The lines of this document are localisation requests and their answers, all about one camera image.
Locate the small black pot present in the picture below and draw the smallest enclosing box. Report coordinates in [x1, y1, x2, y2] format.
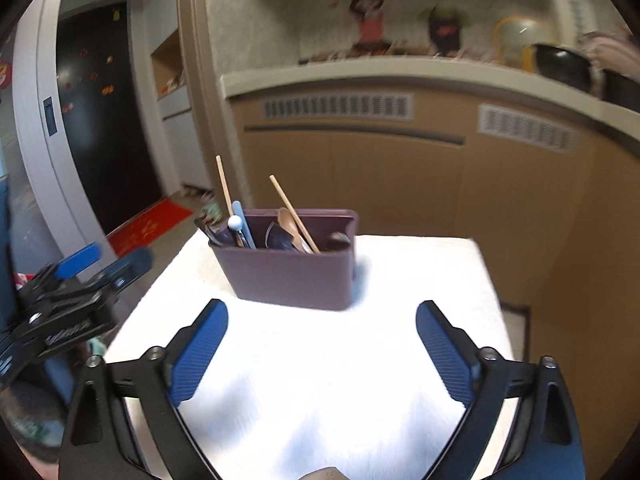
[602, 69, 640, 109]

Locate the wooden kitchen cabinet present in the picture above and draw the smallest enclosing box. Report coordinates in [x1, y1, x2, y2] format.
[227, 85, 640, 461]

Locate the wooden spoon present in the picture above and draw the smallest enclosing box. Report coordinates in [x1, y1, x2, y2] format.
[277, 207, 304, 254]

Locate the white textured tablecloth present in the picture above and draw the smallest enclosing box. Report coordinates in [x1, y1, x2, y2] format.
[102, 232, 516, 480]

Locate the red doormat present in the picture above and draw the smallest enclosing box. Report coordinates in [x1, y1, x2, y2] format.
[107, 197, 194, 256]

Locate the white refrigerator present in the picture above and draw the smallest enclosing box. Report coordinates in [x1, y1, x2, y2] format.
[12, 0, 109, 249]

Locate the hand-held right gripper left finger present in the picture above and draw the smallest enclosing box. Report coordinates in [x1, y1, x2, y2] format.
[59, 298, 229, 480]

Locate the black chopstick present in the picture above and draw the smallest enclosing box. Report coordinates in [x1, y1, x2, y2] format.
[198, 217, 221, 247]

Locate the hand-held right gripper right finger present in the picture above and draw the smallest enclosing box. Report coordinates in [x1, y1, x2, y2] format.
[416, 300, 586, 480]

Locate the large black pot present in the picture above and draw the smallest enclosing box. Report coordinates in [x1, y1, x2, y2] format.
[529, 43, 594, 94]

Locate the light wooden chopstick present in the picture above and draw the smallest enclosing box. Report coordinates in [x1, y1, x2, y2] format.
[269, 174, 321, 255]
[215, 155, 237, 249]

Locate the dark entrance door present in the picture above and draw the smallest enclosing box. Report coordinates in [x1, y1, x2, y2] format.
[54, 0, 164, 234]

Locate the grey-blue plastic spoon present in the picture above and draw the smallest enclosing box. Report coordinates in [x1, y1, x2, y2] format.
[231, 200, 257, 250]

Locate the cartoon wall sticker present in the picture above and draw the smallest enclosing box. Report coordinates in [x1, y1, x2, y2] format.
[299, 0, 552, 62]

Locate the shiny oval metal spoon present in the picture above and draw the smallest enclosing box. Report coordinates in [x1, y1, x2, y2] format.
[264, 220, 287, 252]

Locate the pink colander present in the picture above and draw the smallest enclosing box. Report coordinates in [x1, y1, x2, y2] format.
[582, 29, 636, 74]

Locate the short white vent grille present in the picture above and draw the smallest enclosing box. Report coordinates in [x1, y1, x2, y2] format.
[477, 103, 581, 154]

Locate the wide white vent grille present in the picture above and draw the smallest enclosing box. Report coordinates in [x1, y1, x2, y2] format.
[259, 93, 416, 121]

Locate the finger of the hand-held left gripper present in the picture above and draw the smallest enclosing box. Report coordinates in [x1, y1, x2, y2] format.
[97, 247, 154, 294]
[54, 242, 102, 280]

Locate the white shoe cabinet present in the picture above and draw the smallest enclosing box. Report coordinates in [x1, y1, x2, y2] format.
[149, 29, 211, 196]

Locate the purple utensil holder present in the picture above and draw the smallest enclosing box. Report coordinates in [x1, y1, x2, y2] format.
[207, 208, 360, 311]

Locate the white kitchen countertop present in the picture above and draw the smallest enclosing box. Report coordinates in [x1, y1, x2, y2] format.
[220, 57, 640, 126]

